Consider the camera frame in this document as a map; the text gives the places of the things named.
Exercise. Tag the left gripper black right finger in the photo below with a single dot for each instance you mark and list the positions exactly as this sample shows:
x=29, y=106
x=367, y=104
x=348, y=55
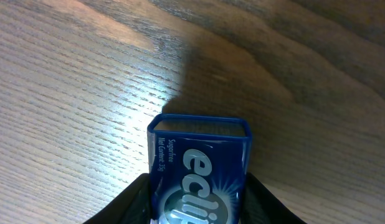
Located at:
x=260, y=206

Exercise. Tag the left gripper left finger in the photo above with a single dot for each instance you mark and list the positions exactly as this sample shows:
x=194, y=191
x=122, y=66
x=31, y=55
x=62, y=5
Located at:
x=131, y=206

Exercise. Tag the blue eclipse mint tin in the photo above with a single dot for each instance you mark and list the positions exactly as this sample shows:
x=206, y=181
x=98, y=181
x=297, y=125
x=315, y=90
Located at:
x=198, y=167

